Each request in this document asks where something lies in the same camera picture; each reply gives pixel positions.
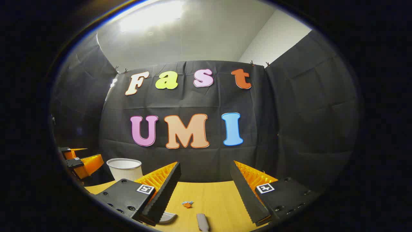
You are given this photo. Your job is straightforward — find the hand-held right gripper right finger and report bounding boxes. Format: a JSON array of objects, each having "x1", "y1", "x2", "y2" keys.
[{"x1": 230, "y1": 160, "x2": 322, "y2": 227}]

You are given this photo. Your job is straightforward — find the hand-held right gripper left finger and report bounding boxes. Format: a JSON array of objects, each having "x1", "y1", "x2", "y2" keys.
[{"x1": 93, "y1": 161, "x2": 182, "y2": 226}]

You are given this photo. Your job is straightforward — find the small grey dustpan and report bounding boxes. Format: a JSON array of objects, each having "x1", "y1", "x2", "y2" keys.
[{"x1": 158, "y1": 212, "x2": 177, "y2": 225}]

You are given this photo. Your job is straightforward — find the white ribbed garbage bin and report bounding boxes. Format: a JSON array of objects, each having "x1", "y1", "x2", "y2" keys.
[{"x1": 107, "y1": 158, "x2": 143, "y2": 182}]

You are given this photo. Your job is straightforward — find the small grey broom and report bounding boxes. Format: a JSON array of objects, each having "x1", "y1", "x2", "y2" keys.
[{"x1": 196, "y1": 213, "x2": 210, "y2": 232}]

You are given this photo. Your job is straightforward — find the wooden desktop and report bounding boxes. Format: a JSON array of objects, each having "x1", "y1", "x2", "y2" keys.
[{"x1": 84, "y1": 180, "x2": 274, "y2": 232}]

